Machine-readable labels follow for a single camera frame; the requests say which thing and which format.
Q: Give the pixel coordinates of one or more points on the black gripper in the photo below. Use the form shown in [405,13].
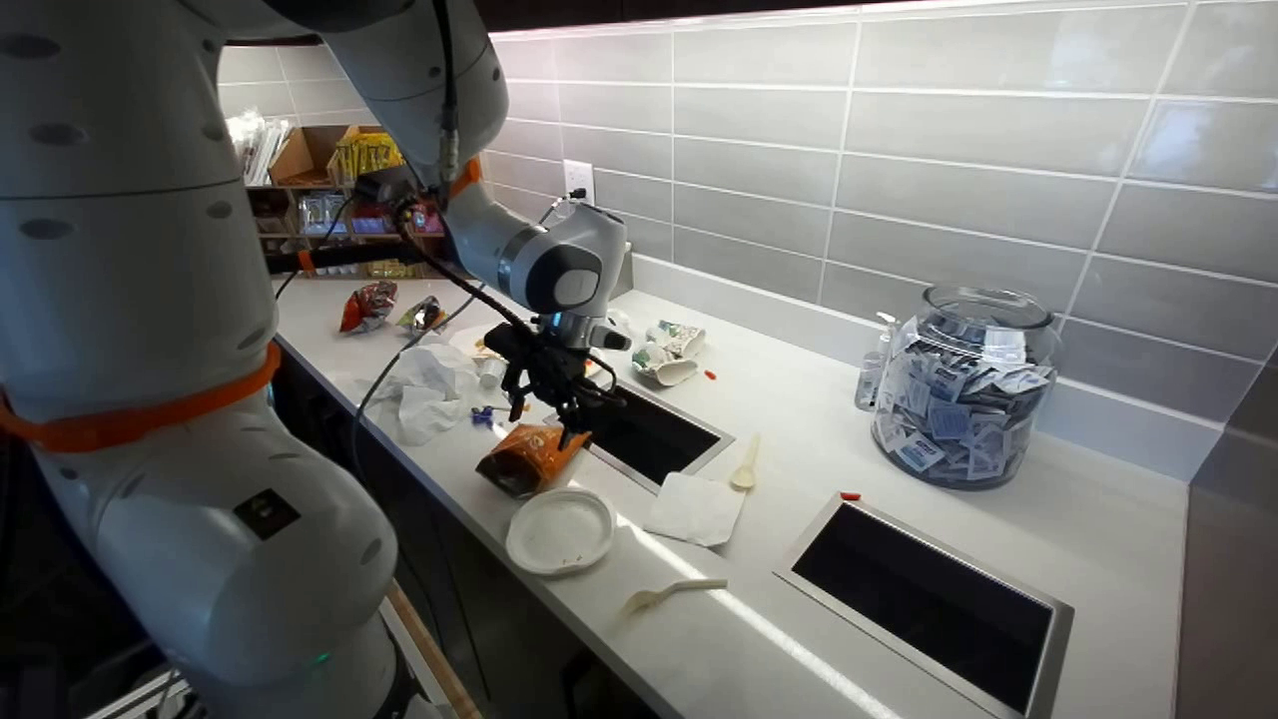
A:
[559,367]

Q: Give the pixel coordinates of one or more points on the orange snack packet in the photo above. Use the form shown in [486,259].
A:
[527,459]

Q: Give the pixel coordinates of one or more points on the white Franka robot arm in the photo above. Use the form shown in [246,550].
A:
[120,265]

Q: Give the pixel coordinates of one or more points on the small blue wrapper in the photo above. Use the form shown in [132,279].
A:
[482,418]

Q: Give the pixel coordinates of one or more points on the empty white paper plate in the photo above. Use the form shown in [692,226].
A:
[559,528]

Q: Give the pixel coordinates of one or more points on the crumpled white plastic bag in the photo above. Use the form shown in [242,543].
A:
[426,386]

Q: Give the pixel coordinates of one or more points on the shiny silver wrapper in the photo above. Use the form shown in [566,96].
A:
[422,315]

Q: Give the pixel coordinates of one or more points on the white paper napkin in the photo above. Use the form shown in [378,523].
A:
[698,507]

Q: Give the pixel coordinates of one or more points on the small pale wooden spoon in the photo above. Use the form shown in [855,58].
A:
[746,463]

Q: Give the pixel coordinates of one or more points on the red snack wrapper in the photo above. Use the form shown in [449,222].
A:
[366,303]

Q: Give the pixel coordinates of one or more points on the white plastic spoon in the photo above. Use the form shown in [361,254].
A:
[664,591]

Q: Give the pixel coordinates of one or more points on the dark cabinet front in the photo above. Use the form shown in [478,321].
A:
[463,611]

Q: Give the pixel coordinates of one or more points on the wooden plank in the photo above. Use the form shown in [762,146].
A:
[422,640]

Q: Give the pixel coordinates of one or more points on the wooden condiment organizer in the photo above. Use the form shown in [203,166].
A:
[312,152]

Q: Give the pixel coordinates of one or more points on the white plastic bag bundle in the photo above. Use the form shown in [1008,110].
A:
[253,146]

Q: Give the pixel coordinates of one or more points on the glass jar of blue packets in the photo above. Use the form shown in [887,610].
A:
[960,402]

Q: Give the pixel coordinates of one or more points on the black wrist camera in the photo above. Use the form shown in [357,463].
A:
[503,343]

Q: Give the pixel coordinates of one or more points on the white wall outlet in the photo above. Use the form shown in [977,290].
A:
[578,180]

